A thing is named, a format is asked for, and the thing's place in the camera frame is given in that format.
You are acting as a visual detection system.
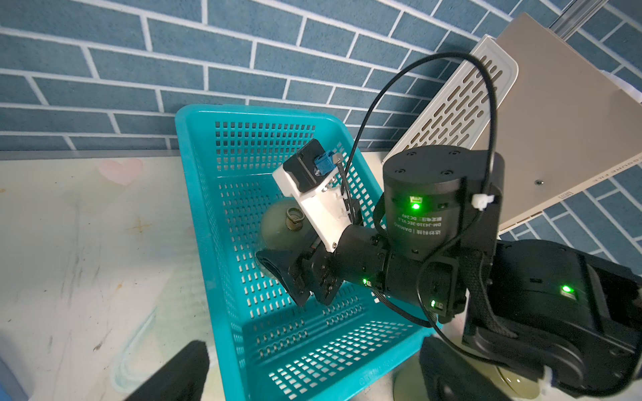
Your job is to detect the light olive tea canister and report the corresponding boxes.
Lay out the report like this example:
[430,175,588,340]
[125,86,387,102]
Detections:
[393,354,540,400]

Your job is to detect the black camera cable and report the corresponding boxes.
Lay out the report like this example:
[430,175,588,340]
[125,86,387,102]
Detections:
[345,52,498,202]

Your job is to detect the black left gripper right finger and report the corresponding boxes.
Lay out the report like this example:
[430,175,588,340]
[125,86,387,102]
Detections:
[419,337,510,401]

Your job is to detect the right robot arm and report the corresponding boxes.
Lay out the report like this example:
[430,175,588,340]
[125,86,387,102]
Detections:
[257,143,641,400]

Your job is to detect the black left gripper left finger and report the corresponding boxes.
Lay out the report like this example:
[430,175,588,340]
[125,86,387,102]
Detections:
[126,340,210,401]

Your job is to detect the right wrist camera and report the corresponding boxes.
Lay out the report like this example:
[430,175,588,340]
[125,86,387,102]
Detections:
[273,139,357,252]

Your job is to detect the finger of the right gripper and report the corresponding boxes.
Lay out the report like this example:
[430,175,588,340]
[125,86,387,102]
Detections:
[256,249,310,307]

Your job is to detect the teal plastic basket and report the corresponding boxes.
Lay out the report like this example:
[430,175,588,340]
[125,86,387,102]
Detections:
[175,105,431,400]

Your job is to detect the green tea canister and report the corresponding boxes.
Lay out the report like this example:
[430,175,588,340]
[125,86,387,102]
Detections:
[256,198,316,283]

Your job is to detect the beige pressure file folder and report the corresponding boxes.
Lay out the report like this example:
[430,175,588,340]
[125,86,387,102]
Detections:
[497,13,641,232]

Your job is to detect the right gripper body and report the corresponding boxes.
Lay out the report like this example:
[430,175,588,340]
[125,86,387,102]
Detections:
[301,237,344,306]

